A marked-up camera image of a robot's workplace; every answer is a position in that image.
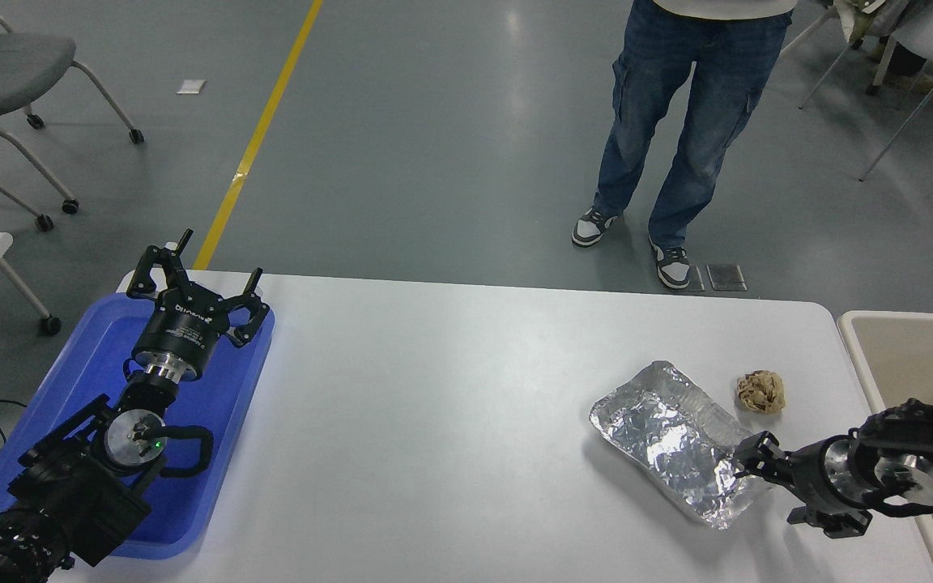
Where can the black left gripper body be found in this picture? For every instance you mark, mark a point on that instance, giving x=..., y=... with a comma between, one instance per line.
x=179, y=332

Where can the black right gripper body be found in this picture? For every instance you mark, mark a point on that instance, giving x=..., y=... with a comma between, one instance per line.
x=811, y=482

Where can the foil tray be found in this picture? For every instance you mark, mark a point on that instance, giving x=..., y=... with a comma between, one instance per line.
x=661, y=429

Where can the metal floor plate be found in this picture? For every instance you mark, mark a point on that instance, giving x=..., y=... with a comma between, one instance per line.
x=697, y=279
x=726, y=277

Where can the crumpled tan paper ball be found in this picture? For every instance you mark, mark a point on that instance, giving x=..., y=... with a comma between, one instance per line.
x=760, y=392

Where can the blue plastic tray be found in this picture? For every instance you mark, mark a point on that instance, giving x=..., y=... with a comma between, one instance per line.
x=215, y=397

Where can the large pale bin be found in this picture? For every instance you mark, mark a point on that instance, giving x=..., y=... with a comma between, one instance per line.
x=920, y=356

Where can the person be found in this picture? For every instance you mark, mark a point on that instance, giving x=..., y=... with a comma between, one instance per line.
x=701, y=105

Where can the white-framed wheeled chair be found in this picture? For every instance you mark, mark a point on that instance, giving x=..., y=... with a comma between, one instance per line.
x=827, y=69

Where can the beige cloth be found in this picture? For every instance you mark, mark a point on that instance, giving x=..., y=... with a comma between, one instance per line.
x=867, y=16

